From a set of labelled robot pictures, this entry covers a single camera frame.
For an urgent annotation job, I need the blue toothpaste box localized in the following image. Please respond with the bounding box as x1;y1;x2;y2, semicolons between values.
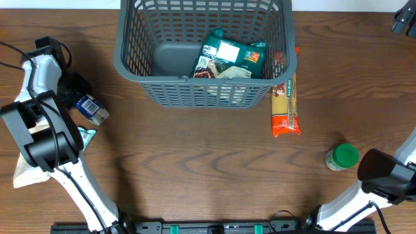
75;94;110;126

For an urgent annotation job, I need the grey plastic basket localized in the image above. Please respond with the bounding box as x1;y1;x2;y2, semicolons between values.
114;0;297;109

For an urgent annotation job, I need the green snack bag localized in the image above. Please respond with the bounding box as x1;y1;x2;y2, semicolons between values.
191;28;267;79

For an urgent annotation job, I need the spaghetti pasta packet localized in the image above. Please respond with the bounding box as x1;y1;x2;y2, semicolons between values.
270;46;302;138

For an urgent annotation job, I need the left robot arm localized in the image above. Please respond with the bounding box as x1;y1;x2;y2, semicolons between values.
1;36;135;233

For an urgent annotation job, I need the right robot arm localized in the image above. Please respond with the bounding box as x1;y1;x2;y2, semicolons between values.
305;131;415;233

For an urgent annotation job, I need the light teal wrapper packet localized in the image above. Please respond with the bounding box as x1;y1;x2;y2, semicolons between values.
78;127;96;151

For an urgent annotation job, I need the white paper pouch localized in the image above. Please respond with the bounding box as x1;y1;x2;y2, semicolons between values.
13;153;51;189

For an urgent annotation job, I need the green lid jar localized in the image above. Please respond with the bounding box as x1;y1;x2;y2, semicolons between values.
324;144;359;171

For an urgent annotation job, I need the black aluminium rail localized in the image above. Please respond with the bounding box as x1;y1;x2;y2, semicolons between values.
50;215;377;234

